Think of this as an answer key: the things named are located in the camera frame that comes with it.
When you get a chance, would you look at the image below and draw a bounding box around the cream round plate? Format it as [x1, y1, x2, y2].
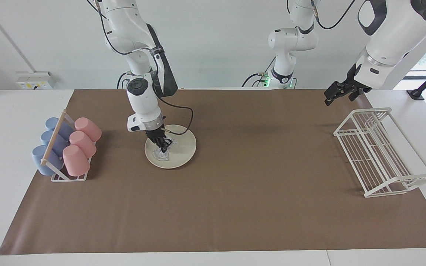
[145, 125, 197, 170]

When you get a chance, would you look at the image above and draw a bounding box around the white wall outlet box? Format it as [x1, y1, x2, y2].
[16, 71, 56, 90]

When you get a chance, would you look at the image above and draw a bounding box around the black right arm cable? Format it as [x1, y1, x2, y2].
[87, 0, 194, 133]

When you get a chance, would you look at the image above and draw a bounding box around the brown table mat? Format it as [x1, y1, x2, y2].
[0, 88, 426, 255]

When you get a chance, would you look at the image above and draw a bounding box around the blue plastic cup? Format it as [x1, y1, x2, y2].
[45, 117, 74, 140]
[31, 145, 64, 176]
[40, 130, 69, 156]

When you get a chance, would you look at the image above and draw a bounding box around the black right base cable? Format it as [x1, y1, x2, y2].
[116, 71, 132, 89]

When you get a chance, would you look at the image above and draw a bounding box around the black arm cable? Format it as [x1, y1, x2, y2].
[87, 0, 194, 133]
[287, 0, 358, 30]

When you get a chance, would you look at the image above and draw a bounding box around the clear plastic wrap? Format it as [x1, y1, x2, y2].
[152, 137, 179, 162]

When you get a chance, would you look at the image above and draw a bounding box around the black left base cable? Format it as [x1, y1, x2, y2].
[241, 57, 277, 88]

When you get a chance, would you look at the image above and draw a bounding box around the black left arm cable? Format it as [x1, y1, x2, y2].
[287, 0, 358, 30]

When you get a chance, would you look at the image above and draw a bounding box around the pink plastic cup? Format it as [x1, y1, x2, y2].
[74, 117, 102, 143]
[62, 144, 91, 177]
[69, 131, 98, 158]

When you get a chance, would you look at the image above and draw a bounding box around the white wire dish rack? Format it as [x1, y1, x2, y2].
[333, 107, 426, 198]

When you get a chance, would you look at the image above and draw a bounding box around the black base cable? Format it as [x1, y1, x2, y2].
[116, 71, 132, 89]
[241, 57, 277, 88]

